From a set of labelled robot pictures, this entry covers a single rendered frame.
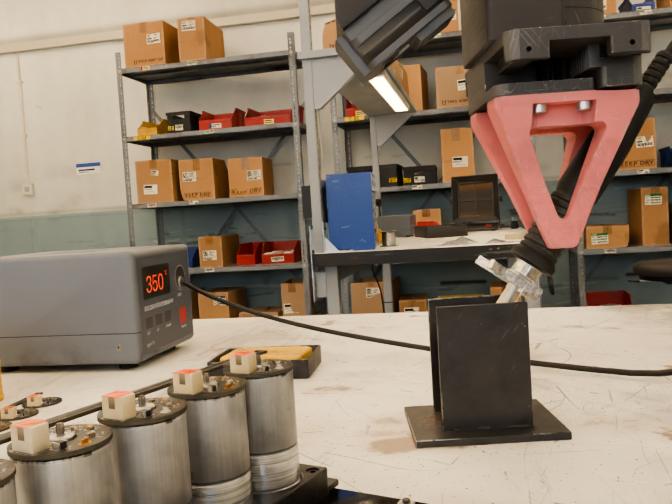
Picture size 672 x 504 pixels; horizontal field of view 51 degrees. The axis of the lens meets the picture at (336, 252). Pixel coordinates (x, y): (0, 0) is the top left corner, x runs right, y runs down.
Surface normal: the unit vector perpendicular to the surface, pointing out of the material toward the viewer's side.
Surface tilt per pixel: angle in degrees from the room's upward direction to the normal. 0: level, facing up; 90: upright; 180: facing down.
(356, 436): 0
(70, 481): 90
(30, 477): 90
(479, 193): 80
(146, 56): 90
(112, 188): 90
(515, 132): 111
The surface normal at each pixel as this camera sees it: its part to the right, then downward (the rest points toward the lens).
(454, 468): -0.06, -1.00
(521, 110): 0.02, 0.41
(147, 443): 0.29, 0.04
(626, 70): 0.00, 0.06
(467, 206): -0.34, -0.10
